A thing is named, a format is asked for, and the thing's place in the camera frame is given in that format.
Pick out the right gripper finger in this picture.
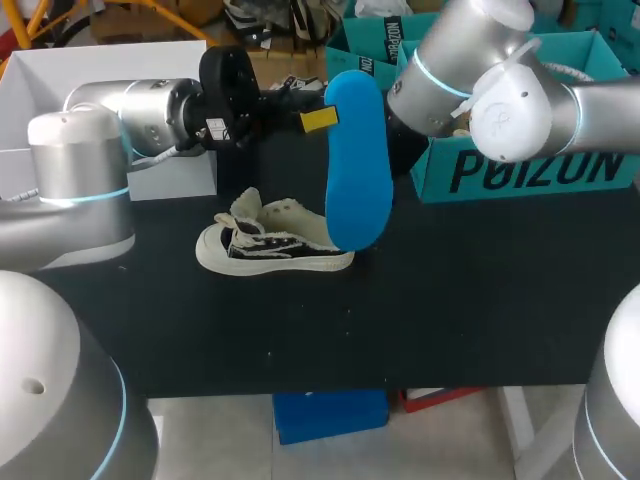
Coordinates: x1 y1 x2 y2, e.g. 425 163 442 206
259 97 341 135

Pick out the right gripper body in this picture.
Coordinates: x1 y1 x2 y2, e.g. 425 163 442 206
384 107 432 178

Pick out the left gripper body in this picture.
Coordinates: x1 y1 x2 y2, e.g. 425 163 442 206
181 45 262 152

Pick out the blue and black insole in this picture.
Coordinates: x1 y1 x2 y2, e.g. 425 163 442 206
324 69 394 252

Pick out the cream and black shoe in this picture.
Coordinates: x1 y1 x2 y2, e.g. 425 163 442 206
194 187 357 277

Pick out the white shoebox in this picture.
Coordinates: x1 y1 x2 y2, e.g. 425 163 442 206
0 40 219 202

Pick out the large teal cardboard box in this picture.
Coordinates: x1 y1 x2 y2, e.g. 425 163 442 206
393 30 640 205

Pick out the yellow tripod stand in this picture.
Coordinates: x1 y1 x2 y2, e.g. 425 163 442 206
0 0 207 47

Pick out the red and white box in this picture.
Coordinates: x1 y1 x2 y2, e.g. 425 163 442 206
397 386 484 414

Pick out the blue box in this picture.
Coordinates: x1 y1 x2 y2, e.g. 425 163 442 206
271 389 392 447

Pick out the white cable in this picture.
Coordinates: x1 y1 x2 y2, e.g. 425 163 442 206
541 61 597 84
0 144 181 202

